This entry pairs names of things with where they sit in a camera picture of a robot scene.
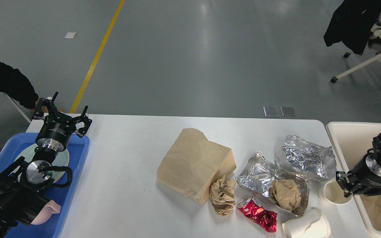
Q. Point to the left clear floor plate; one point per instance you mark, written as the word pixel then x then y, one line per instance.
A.
pixel 271 111

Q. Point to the beige plastic bin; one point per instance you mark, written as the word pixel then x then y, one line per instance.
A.
pixel 351 141

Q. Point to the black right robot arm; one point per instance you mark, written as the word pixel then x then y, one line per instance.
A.
pixel 376 146

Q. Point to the crushed red can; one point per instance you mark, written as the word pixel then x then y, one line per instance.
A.
pixel 253 210

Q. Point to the rear silver foil wrapper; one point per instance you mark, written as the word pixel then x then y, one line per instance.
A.
pixel 311 160

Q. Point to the tan boot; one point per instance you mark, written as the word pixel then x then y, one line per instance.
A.
pixel 44 109

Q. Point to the pink mug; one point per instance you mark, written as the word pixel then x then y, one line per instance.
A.
pixel 47 211

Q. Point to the black jacket on chair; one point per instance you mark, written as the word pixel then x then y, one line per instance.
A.
pixel 351 23

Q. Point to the person in black left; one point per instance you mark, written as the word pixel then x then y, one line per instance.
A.
pixel 17 86

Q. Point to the crumpled brown paper ball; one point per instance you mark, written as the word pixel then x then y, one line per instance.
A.
pixel 222 195

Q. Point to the crumpled paper in foil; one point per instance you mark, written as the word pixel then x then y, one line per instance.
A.
pixel 285 193

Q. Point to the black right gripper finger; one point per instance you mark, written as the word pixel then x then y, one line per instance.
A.
pixel 349 183
pixel 370 192

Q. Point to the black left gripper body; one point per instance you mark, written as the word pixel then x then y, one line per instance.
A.
pixel 55 136

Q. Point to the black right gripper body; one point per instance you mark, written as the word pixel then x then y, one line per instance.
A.
pixel 366 174

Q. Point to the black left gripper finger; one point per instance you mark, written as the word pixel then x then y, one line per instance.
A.
pixel 82 118
pixel 53 115

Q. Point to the blue plastic tray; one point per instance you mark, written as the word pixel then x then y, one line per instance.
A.
pixel 78 149

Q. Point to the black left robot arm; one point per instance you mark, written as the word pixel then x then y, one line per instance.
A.
pixel 23 184

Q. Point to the silver foil bag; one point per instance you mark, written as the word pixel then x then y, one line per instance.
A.
pixel 258 175

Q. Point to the right clear floor plate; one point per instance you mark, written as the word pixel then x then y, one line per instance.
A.
pixel 288 111

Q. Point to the large brown paper bag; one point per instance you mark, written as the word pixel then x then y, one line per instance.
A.
pixel 193 163

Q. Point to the white paper cup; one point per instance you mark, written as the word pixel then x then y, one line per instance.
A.
pixel 331 192
pixel 313 224

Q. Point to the clear floor plate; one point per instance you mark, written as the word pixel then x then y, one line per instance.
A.
pixel 271 111
pixel 288 111

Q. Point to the white floor tag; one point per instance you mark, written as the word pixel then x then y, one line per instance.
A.
pixel 70 35

